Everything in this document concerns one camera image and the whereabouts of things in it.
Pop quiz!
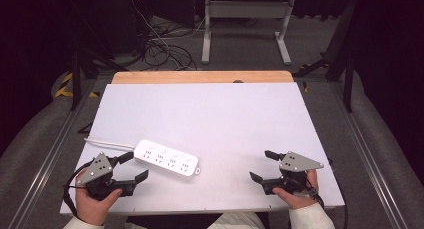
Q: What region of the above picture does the aluminium floor rail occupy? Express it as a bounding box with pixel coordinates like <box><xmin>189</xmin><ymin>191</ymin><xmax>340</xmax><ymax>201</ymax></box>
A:
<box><xmin>7</xmin><ymin>78</ymin><xmax>98</xmax><ymax>229</ymax></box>
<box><xmin>329</xmin><ymin>82</ymin><xmax>410</xmax><ymax>229</ymax></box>

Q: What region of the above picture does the black metal stand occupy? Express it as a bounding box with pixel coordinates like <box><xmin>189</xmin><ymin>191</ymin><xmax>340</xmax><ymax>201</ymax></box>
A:
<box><xmin>292</xmin><ymin>0</ymin><xmax>358</xmax><ymax>113</ymax></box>
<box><xmin>65</xmin><ymin>0</ymin><xmax>131</xmax><ymax>112</ymax></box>

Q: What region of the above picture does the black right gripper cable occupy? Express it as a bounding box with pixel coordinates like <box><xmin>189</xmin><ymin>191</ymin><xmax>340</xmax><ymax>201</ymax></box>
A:
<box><xmin>289</xmin><ymin>157</ymin><xmax>348</xmax><ymax>229</ymax></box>

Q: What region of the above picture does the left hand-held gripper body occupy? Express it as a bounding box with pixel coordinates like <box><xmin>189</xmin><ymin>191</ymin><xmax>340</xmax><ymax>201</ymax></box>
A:
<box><xmin>75</xmin><ymin>152</ymin><xmax>135</xmax><ymax>202</ymax></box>

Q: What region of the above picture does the white power strip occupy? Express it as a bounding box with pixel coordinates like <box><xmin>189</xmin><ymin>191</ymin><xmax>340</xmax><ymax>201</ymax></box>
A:
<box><xmin>133</xmin><ymin>138</ymin><xmax>202</xmax><ymax>178</ymax></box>

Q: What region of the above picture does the yellow black hazard tape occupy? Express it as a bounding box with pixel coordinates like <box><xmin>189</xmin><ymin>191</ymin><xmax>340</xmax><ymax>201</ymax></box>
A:
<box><xmin>54</xmin><ymin>72</ymin><xmax>100</xmax><ymax>99</ymax></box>

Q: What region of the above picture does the white metal table frame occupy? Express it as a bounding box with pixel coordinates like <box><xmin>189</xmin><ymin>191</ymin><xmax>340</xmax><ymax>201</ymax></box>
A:
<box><xmin>201</xmin><ymin>0</ymin><xmax>297</xmax><ymax>66</ymax></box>

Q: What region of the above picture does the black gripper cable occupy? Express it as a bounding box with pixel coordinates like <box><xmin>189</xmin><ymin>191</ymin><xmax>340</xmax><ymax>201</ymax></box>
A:
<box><xmin>289</xmin><ymin>157</ymin><xmax>348</xmax><ymax>229</ymax></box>
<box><xmin>62</xmin><ymin>158</ymin><xmax>98</xmax><ymax>218</ymax></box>

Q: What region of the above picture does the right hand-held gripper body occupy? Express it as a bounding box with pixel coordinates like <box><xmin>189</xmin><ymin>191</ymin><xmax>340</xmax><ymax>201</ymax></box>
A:
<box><xmin>261</xmin><ymin>150</ymin><xmax>325</xmax><ymax>196</ymax></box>

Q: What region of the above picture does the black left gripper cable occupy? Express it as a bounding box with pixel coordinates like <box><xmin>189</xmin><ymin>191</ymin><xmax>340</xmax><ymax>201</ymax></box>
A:
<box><xmin>62</xmin><ymin>158</ymin><xmax>98</xmax><ymax>218</ymax></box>

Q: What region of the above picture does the black equipment case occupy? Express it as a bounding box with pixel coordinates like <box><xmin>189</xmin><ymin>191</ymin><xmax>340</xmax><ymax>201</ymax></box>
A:
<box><xmin>91</xmin><ymin>0</ymin><xmax>151</xmax><ymax>53</ymax></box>

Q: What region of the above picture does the tangle of floor cables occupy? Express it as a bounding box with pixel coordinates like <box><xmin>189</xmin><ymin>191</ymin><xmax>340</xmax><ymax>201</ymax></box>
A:
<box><xmin>126</xmin><ymin>0</ymin><xmax>261</xmax><ymax>72</ymax></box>

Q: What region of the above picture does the person's right hand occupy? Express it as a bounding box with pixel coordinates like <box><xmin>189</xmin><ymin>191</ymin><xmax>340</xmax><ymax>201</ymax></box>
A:
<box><xmin>271</xmin><ymin>169</ymin><xmax>320</xmax><ymax>211</ymax></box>

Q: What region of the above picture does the white power strip cable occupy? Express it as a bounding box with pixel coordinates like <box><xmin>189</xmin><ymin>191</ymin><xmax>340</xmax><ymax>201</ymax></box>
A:
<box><xmin>83</xmin><ymin>137</ymin><xmax>137</xmax><ymax>151</ymax></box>

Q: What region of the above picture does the person's left hand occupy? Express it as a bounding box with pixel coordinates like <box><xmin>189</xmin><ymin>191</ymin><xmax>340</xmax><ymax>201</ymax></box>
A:
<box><xmin>74</xmin><ymin>168</ymin><xmax>123</xmax><ymax>227</ymax></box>

